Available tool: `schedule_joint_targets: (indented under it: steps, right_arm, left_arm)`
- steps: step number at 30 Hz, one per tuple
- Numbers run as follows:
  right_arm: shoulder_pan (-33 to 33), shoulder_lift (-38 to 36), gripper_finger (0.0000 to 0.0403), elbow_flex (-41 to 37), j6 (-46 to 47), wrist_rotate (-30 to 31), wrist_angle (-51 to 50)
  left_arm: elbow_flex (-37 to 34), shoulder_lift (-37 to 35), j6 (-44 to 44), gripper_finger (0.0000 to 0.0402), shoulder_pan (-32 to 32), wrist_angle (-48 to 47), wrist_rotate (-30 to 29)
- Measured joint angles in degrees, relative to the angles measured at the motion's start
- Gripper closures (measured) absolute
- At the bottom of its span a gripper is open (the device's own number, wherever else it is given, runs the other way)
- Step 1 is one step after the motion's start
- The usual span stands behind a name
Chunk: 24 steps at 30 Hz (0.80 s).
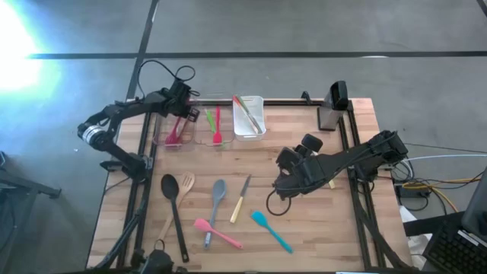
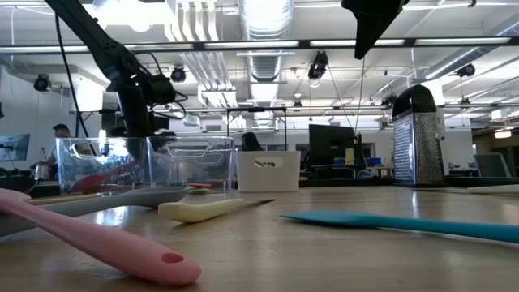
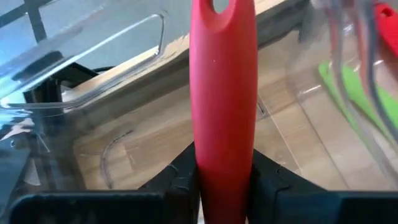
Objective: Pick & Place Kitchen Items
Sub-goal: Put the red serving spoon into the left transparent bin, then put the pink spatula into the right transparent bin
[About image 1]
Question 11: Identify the light wooden slotted spatula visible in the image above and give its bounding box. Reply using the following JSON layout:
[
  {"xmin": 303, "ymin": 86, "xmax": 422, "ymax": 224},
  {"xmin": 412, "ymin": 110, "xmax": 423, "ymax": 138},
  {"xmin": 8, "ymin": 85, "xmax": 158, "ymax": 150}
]
[{"xmin": 157, "ymin": 171, "xmax": 196, "ymax": 244}]

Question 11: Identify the red silicone spatula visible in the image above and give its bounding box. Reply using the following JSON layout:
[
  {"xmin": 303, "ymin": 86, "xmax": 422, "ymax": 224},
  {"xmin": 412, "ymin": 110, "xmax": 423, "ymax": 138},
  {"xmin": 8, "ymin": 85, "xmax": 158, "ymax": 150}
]
[{"xmin": 212, "ymin": 105, "xmax": 224, "ymax": 146}]

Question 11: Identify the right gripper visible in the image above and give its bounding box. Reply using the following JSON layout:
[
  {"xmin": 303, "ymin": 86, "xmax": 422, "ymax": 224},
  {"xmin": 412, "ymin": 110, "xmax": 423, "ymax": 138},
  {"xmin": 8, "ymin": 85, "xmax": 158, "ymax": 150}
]
[{"xmin": 273, "ymin": 133, "xmax": 332, "ymax": 201}]

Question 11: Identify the orange-handled knife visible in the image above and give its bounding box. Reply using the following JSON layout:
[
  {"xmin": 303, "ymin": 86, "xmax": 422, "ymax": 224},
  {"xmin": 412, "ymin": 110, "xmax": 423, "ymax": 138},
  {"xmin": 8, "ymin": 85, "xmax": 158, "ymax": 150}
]
[{"xmin": 232, "ymin": 94, "xmax": 262, "ymax": 135}]

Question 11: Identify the yellow cable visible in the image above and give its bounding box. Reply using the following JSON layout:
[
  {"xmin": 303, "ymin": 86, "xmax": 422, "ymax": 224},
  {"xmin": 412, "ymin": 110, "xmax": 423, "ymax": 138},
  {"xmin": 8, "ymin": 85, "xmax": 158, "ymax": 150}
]
[{"xmin": 402, "ymin": 178, "xmax": 460, "ymax": 213}]

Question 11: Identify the green silicone spatula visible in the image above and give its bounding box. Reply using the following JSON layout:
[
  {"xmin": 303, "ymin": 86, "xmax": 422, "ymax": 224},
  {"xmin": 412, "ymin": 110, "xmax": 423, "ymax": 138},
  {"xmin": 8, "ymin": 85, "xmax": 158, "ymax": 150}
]
[{"xmin": 205, "ymin": 109, "xmax": 226, "ymax": 148}]

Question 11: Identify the black tripod stand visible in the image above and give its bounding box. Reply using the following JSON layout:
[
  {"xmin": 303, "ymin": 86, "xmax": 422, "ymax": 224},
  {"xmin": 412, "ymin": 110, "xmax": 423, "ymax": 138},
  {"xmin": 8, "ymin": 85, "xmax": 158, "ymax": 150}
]
[{"xmin": 0, "ymin": 150, "xmax": 62, "ymax": 201}]

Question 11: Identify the clear plastic bin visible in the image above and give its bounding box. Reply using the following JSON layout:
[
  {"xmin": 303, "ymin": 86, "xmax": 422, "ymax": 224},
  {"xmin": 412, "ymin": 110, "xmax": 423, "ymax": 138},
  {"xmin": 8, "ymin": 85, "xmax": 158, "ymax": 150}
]
[
  {"xmin": 153, "ymin": 97, "xmax": 198, "ymax": 148},
  {"xmin": 193, "ymin": 98, "xmax": 236, "ymax": 148}
]

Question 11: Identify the white plastic bin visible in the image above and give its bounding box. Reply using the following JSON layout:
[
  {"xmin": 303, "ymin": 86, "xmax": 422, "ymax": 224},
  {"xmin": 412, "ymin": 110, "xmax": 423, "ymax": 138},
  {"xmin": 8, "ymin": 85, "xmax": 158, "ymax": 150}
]
[{"xmin": 232, "ymin": 94, "xmax": 267, "ymax": 142}]

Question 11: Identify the black plastic ladle spoon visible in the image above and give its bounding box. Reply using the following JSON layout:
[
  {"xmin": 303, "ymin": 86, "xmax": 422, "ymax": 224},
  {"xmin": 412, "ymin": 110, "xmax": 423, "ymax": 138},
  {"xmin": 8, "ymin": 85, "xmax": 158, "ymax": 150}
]
[{"xmin": 160, "ymin": 174, "xmax": 190, "ymax": 263}]

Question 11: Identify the white paper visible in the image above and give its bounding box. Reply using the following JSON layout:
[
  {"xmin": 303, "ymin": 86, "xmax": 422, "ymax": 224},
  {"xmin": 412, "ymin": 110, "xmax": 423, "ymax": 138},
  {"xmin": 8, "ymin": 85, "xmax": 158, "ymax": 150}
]
[{"xmin": 401, "ymin": 207, "xmax": 431, "ymax": 267}]

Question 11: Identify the teal silicone spatula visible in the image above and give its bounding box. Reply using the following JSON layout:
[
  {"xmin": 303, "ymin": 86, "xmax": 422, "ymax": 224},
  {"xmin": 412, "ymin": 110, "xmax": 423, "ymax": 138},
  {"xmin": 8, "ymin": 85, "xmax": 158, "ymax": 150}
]
[{"xmin": 250, "ymin": 211, "xmax": 294, "ymax": 255}]

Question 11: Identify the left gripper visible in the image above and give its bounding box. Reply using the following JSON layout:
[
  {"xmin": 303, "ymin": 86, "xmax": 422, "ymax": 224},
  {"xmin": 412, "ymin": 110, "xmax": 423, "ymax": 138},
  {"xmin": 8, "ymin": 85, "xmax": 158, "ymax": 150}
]
[{"xmin": 167, "ymin": 79, "xmax": 201, "ymax": 123}]

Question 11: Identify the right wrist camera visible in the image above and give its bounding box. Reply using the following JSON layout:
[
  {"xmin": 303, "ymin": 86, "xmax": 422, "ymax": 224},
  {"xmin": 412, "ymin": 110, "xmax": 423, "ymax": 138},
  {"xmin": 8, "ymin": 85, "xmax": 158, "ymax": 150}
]
[{"xmin": 276, "ymin": 147, "xmax": 304, "ymax": 170}]

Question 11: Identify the black device with ring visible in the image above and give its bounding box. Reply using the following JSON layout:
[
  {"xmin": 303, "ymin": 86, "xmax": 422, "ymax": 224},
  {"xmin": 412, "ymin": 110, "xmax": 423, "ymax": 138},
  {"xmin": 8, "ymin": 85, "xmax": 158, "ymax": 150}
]
[{"xmin": 131, "ymin": 238, "xmax": 187, "ymax": 274}]

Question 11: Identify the pink silicone spatula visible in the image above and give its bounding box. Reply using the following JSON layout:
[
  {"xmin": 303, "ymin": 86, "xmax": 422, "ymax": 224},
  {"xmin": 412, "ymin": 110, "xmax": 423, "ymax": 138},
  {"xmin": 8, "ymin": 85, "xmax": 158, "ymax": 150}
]
[{"xmin": 193, "ymin": 218, "xmax": 244, "ymax": 250}]

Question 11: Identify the black power adapter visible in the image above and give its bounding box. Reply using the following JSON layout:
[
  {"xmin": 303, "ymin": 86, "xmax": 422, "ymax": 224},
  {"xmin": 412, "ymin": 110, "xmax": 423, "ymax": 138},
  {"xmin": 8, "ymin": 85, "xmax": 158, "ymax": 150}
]
[{"xmin": 395, "ymin": 184, "xmax": 423, "ymax": 199}]

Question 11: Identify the white cable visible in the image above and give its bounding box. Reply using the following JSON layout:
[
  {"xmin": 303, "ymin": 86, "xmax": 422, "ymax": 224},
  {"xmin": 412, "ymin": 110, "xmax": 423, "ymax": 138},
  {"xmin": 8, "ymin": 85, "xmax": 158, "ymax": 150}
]
[{"xmin": 401, "ymin": 153, "xmax": 487, "ymax": 163}]

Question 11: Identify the black aluminium table frame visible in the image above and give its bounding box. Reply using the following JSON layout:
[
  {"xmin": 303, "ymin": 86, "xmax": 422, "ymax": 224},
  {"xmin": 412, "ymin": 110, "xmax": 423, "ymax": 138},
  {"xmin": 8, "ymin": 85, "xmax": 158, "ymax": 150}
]
[{"xmin": 87, "ymin": 97, "xmax": 415, "ymax": 272}]

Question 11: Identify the black laptop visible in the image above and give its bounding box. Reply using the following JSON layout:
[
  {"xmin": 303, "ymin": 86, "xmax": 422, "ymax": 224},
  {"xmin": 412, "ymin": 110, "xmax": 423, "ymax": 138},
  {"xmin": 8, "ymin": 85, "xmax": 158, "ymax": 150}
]
[{"xmin": 422, "ymin": 167, "xmax": 487, "ymax": 274}]

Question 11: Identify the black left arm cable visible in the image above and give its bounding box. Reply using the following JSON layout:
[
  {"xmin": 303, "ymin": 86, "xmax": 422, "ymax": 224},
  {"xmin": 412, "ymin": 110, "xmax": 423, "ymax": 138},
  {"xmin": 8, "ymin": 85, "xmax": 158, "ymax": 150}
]
[{"xmin": 135, "ymin": 59, "xmax": 201, "ymax": 100}]

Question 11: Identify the large cream-handled table knife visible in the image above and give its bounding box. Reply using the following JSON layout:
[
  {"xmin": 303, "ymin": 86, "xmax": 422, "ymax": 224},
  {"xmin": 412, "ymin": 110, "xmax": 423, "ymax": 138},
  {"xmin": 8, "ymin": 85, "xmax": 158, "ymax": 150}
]
[{"xmin": 229, "ymin": 174, "xmax": 253, "ymax": 225}]

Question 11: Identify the red slotted spoon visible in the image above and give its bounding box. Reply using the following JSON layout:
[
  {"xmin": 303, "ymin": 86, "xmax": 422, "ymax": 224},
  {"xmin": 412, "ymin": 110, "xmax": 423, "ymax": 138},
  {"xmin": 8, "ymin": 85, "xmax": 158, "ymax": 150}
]
[{"xmin": 164, "ymin": 116, "xmax": 183, "ymax": 148}]

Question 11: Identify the gray spoon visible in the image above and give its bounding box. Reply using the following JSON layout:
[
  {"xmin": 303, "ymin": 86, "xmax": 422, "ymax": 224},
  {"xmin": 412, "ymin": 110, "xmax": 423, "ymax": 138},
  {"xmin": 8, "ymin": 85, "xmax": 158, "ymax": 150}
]
[{"xmin": 204, "ymin": 178, "xmax": 228, "ymax": 250}]

